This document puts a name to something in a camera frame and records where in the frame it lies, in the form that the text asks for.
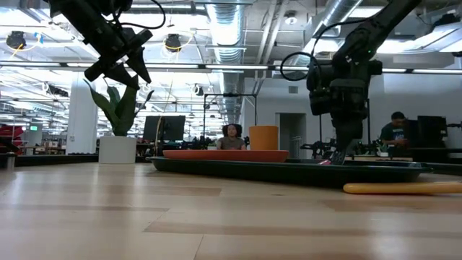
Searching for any person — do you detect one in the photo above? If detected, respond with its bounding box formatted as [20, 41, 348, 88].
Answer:
[216, 123, 248, 151]
[378, 110, 411, 148]

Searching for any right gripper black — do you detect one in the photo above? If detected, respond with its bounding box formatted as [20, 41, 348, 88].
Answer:
[306, 59, 383, 165]

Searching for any green plant in white pot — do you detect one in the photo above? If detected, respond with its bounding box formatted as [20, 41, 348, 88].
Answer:
[83, 74, 155, 165]

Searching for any orange plate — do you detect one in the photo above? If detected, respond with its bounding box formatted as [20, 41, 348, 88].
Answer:
[162, 149, 290, 163]

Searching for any orange cup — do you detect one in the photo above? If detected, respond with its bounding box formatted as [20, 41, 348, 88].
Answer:
[248, 125, 279, 152]

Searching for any black aluminium table frame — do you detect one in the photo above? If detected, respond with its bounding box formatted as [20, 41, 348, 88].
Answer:
[0, 153, 462, 177]

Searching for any dark green tray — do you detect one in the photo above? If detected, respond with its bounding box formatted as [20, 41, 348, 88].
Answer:
[147, 156, 434, 189]

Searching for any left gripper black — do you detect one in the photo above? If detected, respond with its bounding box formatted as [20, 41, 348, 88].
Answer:
[84, 27, 154, 91]

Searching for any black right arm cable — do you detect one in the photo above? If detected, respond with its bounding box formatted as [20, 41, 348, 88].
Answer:
[279, 16, 365, 82]

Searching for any black background monitor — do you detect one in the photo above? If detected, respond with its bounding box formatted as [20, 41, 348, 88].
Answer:
[143, 115, 187, 142]
[417, 115, 448, 149]

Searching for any black ceiling device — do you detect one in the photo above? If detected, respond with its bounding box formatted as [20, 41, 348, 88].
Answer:
[165, 33, 183, 53]
[5, 30, 28, 50]

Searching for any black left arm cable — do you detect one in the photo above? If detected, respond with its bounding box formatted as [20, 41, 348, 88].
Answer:
[118, 0, 167, 30]

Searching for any silver ventilation duct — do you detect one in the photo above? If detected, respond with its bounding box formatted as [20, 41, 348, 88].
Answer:
[205, 0, 250, 124]

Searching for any spoon with orange handle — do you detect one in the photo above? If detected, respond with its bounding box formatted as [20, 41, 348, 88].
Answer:
[342, 181, 462, 196]

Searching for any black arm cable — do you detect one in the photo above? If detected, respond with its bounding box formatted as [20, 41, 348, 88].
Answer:
[279, 16, 365, 82]
[118, 0, 167, 30]

